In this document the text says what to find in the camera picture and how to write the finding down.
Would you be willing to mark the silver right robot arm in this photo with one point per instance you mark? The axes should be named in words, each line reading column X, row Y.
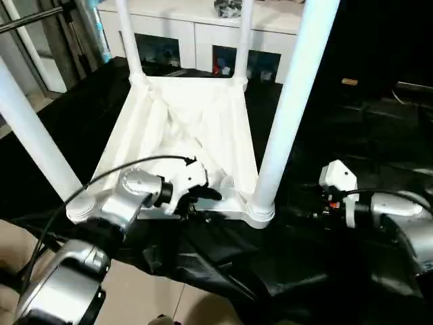
column 399, row 216

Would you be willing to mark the white plastic table leg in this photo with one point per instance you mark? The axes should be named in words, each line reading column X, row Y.
column 243, row 40
column 130, row 40
column 34, row 135
column 291, row 101

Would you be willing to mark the black tripod pole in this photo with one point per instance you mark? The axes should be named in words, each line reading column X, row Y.
column 30, row 18

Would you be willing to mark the black mat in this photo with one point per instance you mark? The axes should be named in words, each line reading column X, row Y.
column 236, row 257

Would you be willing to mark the blue and white roll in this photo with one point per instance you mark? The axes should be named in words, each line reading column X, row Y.
column 101, row 37

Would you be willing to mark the black backdrop cloth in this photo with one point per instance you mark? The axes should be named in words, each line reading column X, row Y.
column 389, row 34

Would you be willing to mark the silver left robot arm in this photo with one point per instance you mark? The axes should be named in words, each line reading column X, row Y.
column 128, row 196

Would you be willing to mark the white jar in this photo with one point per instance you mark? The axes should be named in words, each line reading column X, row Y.
column 267, row 75
column 226, row 71

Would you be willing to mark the white glass-door cabinet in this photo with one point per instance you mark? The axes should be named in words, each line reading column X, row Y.
column 189, row 27

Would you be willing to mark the small yellow label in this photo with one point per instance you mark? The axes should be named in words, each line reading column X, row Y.
column 349, row 81

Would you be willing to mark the white pole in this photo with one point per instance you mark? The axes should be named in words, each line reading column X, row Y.
column 34, row 44

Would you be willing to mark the black metal bar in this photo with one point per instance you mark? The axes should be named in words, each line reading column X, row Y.
column 414, row 87

